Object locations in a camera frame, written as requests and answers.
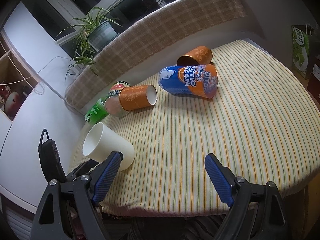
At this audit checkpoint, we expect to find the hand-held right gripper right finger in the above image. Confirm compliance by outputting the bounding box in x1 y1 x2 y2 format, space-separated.
204 153 292 240

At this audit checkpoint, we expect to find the spider plant in grey pot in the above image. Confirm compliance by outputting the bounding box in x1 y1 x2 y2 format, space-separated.
56 6 123 77

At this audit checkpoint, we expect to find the striped yellow tablecloth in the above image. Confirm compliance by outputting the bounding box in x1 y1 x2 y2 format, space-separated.
67 39 320 218

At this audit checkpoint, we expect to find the white paper cup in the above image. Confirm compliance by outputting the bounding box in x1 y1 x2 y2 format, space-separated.
82 122 136 172

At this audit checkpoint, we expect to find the orange patterned cup dark inside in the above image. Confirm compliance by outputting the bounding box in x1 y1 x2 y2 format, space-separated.
177 45 213 67

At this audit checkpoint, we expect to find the red apple ornament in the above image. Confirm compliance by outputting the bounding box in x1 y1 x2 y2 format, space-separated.
3 91 23 117

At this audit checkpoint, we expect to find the blue and orange printed cup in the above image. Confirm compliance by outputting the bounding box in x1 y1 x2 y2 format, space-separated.
158 64 219 99

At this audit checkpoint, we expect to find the orange patterned cup white inside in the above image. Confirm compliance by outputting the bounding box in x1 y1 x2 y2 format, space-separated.
119 85 158 112

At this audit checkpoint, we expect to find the white bead string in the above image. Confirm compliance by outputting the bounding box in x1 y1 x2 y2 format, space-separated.
0 39 45 96

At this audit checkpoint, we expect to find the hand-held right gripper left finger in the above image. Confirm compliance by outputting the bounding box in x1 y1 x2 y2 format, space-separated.
31 151 124 240

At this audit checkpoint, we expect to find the pink label plastic jar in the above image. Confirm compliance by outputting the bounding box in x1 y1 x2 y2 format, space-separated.
103 81 131 117

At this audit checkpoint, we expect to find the beige plaid cloth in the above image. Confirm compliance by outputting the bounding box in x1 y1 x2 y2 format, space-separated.
64 0 247 111

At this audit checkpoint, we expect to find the green and white carton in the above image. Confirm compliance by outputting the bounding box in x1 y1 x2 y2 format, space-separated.
291 24 311 81

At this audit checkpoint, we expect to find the white shelf cabinet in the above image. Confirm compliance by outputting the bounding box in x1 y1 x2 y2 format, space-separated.
0 29 45 123

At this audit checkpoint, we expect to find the green plastic bottle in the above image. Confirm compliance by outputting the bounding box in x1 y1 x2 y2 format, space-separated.
84 97 109 125

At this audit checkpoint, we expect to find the white cable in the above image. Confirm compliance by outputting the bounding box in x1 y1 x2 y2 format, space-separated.
32 55 77 80

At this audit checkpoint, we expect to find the dark cardboard box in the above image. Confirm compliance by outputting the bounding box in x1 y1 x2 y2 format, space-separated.
306 55 320 98

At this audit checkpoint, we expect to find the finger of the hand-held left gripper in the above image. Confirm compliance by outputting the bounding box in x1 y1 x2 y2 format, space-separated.
66 161 104 181

